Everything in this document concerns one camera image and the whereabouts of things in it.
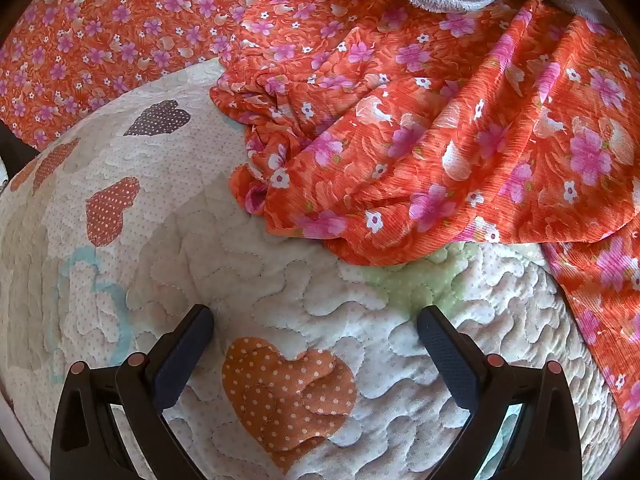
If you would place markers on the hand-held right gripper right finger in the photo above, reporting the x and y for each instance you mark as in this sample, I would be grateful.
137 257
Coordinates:
445 355

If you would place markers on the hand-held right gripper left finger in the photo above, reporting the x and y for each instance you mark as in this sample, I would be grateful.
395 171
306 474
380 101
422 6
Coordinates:
182 355

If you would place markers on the quilted heart-pattern blanket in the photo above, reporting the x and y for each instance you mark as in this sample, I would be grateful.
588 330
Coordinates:
300 285

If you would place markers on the orange crinkled floral cloth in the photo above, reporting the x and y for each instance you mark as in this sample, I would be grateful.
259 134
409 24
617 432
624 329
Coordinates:
400 160

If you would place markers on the orange small-flower sheet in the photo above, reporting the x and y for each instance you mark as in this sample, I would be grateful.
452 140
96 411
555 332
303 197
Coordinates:
100 35

